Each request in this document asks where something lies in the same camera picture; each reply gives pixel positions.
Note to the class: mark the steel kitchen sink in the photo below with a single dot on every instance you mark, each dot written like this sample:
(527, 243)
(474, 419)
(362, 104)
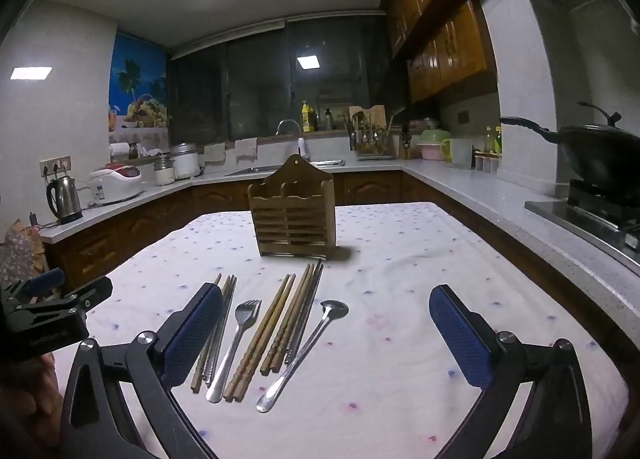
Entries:
(260, 170)

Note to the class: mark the dark kitchen window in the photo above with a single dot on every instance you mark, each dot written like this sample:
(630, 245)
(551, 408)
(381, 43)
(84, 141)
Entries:
(250, 89)

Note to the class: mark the paper towel roll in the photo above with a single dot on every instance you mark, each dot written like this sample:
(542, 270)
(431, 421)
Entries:
(120, 151)

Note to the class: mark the stainless steel electric kettle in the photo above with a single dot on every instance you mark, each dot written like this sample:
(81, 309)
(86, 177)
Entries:
(65, 196)

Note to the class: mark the glass jar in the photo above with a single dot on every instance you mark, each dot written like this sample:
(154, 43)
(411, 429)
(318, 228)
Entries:
(164, 171)

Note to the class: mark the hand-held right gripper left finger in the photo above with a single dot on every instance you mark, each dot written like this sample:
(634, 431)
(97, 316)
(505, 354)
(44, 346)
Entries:
(195, 334)

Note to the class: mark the white dotted tablecloth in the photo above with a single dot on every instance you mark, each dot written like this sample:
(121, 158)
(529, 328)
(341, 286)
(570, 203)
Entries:
(400, 264)

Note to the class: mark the green pink basin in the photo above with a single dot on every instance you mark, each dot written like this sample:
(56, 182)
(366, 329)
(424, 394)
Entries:
(434, 146)

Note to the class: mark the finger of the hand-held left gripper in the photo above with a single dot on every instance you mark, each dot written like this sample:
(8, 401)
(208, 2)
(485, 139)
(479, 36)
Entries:
(85, 295)
(47, 280)

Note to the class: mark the metal chopstick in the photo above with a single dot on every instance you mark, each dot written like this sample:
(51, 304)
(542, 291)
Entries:
(307, 319)
(225, 324)
(220, 329)
(301, 319)

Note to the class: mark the wooden cutting board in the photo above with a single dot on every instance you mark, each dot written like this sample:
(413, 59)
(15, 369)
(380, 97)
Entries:
(370, 115)

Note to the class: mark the dish rack with utensils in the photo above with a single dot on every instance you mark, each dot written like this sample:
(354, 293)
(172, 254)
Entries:
(372, 146)

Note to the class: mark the dark carved wooden chopstick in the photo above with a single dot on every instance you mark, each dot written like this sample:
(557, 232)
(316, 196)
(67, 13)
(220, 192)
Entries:
(284, 319)
(293, 319)

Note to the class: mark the tropical fruit wall poster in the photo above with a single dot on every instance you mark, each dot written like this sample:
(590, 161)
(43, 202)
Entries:
(137, 79)

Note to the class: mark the hanging dish cloth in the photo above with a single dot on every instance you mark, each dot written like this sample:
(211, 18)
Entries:
(215, 153)
(246, 149)

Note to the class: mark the wooden base cabinets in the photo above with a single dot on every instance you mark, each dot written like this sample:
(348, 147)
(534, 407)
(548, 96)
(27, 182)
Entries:
(125, 234)

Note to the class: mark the yellow bottle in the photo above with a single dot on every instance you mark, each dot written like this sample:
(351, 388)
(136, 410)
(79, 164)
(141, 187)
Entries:
(307, 119)

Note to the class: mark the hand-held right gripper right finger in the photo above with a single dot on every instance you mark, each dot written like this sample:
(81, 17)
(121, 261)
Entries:
(460, 334)

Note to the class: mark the white red rice cooker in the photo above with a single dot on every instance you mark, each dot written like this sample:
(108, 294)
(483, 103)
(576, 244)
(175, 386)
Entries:
(115, 184)

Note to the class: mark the oil bottle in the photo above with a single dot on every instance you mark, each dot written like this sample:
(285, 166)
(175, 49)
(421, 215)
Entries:
(498, 139)
(488, 139)

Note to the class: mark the white tap filter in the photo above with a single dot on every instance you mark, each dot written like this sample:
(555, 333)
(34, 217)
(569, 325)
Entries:
(301, 145)

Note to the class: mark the dark wall outlet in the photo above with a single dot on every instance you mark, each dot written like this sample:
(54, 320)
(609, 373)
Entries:
(463, 117)

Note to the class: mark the black wok with lid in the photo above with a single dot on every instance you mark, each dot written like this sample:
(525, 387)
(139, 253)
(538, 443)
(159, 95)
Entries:
(600, 154)

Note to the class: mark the stainless steel spoon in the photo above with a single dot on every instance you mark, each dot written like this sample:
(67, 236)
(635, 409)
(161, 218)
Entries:
(297, 359)

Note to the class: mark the stainless steel fork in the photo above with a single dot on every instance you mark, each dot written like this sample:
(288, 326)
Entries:
(231, 354)

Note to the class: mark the chrome faucet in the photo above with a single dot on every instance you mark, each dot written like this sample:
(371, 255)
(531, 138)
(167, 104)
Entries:
(287, 123)

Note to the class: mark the steel gas stove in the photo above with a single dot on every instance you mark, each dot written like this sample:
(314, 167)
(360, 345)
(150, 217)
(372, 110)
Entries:
(590, 224)

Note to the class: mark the spice jar set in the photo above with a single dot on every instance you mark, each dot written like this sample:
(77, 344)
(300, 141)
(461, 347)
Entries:
(487, 163)

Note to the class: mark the wall power socket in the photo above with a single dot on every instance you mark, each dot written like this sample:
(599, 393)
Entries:
(55, 165)

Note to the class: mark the grey kitchen countertop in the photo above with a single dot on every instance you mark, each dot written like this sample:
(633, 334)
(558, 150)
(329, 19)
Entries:
(500, 199)

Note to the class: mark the clear plastic pitcher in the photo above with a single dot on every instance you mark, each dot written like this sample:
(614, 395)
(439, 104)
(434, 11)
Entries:
(461, 154)

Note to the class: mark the dark pump bottle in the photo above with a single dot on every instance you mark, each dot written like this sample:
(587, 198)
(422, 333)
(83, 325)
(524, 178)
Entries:
(327, 121)

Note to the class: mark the wooden wall cabinets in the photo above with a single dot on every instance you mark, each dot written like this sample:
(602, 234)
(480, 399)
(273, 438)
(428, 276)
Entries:
(450, 49)

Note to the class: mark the floral cloth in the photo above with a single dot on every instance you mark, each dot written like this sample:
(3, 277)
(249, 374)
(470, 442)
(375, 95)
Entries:
(20, 251)

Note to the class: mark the wooden utensil holder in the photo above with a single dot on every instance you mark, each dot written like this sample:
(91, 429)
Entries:
(290, 226)

